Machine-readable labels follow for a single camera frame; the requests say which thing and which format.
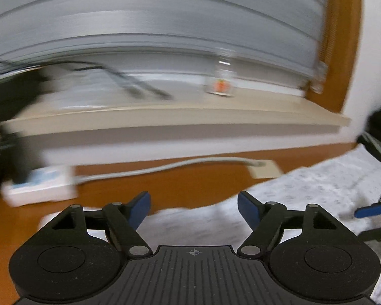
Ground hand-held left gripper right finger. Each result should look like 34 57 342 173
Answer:
236 191 338 257

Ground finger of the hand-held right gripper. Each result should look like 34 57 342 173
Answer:
356 225 381 243
354 186 381 220

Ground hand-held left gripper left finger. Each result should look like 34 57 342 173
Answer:
52 191 153 258

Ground white patterned pajama pants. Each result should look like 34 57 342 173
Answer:
40 144 381 305

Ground white power strip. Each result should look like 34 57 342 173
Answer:
2 164 78 207

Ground beige window sill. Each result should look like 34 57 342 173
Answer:
3 100 352 140

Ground small clear bottle orange label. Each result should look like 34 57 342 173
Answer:
206 49 236 96

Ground dark object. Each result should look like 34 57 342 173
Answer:
0 70 50 128

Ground white window blinds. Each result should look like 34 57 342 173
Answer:
0 0 329 85

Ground white cable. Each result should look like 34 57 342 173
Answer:
73 157 267 183

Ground black cable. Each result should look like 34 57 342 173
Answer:
0 60 173 101

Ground wooden window frame post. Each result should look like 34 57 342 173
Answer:
305 0 364 114

